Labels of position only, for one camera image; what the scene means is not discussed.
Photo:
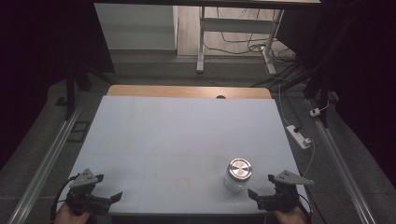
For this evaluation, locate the white foam board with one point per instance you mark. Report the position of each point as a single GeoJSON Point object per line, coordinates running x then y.
{"type": "Point", "coordinates": [171, 130]}

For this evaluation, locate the black rectangular floor frame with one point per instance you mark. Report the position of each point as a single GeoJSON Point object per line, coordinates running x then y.
{"type": "Point", "coordinates": [78, 131]}

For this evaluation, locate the clear glass jar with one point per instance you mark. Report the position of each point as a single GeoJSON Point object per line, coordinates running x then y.
{"type": "Point", "coordinates": [234, 185]}

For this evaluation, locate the black metal stand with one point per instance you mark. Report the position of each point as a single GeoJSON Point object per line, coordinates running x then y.
{"type": "Point", "coordinates": [320, 81]}
{"type": "Point", "coordinates": [71, 90]}

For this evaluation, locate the person's left hand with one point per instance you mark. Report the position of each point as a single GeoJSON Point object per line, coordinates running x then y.
{"type": "Point", "coordinates": [69, 215]}

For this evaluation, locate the round silver metal lid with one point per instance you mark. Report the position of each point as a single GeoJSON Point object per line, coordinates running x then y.
{"type": "Point", "coordinates": [239, 169]}

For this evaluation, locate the person's right hand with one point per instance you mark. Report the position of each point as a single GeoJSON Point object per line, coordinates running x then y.
{"type": "Point", "coordinates": [288, 216]}

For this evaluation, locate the aluminium rail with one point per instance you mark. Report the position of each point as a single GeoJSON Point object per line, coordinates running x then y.
{"type": "Point", "coordinates": [342, 168]}
{"type": "Point", "coordinates": [46, 165]}

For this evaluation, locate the small white adapter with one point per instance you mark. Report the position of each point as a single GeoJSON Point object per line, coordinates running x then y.
{"type": "Point", "coordinates": [314, 112]}

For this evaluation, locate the white power strip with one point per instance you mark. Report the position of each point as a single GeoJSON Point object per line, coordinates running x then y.
{"type": "Point", "coordinates": [298, 137]}

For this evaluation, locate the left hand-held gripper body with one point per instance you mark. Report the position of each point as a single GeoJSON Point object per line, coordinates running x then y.
{"type": "Point", "coordinates": [81, 194]}

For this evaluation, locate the white metal desk frame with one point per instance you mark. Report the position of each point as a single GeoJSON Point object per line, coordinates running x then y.
{"type": "Point", "coordinates": [236, 25]}

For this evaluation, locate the black plug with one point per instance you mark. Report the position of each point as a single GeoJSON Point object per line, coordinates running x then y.
{"type": "Point", "coordinates": [298, 128]}

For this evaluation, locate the wooden table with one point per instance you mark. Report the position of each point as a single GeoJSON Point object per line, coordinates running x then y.
{"type": "Point", "coordinates": [174, 91]}

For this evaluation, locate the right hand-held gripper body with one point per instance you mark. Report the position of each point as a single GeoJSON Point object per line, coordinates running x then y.
{"type": "Point", "coordinates": [281, 196]}

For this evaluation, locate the black curtain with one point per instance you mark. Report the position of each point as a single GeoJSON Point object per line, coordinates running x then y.
{"type": "Point", "coordinates": [37, 62]}
{"type": "Point", "coordinates": [367, 77]}

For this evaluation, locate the white cabinet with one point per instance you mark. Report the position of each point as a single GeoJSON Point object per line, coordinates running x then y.
{"type": "Point", "coordinates": [137, 28]}

